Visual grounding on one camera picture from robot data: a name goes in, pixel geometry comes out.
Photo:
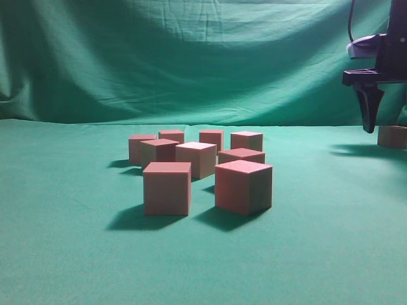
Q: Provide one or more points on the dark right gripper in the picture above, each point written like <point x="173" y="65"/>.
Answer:
<point x="390" y="67"/>

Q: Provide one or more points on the green cloth backdrop and cover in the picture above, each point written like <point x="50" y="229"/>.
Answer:
<point x="79" y="77"/>

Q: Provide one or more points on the pink cube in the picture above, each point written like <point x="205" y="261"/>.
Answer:
<point x="133" y="147"/>
<point x="244" y="187"/>
<point x="392" y="137"/>
<point x="241" y="154"/>
<point x="167" y="188"/>

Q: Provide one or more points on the pink cube placed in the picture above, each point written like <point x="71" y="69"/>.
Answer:
<point x="247" y="139"/>
<point x="212" y="137"/>
<point x="202" y="157"/>
<point x="158" y="150"/>
<point x="175" y="135"/>

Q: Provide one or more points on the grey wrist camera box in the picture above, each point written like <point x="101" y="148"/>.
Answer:
<point x="365" y="47"/>

